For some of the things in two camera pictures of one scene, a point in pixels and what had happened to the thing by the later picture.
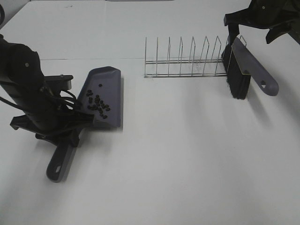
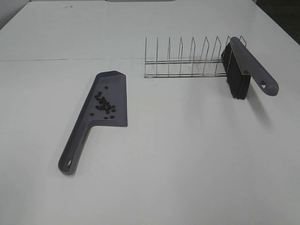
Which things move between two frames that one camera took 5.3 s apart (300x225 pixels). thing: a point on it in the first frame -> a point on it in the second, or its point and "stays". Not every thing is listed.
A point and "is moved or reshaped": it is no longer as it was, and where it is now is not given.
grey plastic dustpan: (100, 96) is moved or reshaped
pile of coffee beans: (96, 103) -> (104, 105)
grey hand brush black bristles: (241, 64) stays
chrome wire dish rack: (191, 68) stays
